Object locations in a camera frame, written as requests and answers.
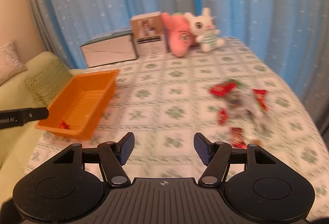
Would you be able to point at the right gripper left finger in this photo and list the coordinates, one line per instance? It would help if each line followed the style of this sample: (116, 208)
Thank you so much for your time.
(113, 156)

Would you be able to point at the floral white tablecloth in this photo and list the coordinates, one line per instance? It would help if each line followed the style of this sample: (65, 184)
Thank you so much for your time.
(165, 100)

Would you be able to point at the pink star plush toy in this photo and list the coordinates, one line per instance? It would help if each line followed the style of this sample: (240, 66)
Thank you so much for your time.
(180, 38)

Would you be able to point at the white flat cardboard box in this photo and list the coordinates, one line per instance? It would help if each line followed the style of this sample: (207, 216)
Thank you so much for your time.
(108, 48)

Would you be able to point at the small red candy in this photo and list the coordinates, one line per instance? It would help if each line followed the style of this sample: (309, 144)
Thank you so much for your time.
(222, 116)

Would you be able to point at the light green sofa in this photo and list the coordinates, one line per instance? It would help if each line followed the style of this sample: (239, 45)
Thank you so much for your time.
(19, 136)

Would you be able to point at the dark red patterned candy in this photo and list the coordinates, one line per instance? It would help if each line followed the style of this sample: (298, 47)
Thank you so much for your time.
(237, 138)

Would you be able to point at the clear plastic snack wrapper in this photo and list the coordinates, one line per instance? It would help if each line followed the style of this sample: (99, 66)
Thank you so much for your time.
(259, 117)

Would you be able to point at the brown candy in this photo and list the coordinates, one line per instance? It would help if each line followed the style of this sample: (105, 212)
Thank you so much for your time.
(256, 142)

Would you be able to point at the clear sesame snack packet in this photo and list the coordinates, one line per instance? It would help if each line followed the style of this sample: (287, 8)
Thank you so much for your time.
(235, 101)

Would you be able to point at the red square snack packet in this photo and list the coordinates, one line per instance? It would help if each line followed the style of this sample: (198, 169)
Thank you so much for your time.
(260, 97)

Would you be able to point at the orange plastic tray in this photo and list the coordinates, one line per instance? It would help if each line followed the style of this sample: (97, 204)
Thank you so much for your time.
(80, 104)

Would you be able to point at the red foil candy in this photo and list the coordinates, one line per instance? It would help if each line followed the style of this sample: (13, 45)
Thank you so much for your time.
(64, 125)

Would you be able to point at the tall product box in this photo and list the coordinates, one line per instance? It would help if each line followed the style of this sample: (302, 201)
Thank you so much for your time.
(148, 34)

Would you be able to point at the white bunny plush toy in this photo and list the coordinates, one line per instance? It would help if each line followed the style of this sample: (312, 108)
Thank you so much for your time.
(204, 29)

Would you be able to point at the beige cushion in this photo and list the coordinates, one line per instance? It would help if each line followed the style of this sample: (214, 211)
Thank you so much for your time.
(10, 62)

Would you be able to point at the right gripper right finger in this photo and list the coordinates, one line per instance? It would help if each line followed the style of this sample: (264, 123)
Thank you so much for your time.
(215, 156)

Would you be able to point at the large red snack packet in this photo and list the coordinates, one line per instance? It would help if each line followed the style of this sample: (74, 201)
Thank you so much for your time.
(222, 89)

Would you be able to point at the green zigzag cushion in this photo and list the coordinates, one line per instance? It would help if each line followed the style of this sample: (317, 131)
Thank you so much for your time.
(48, 84)

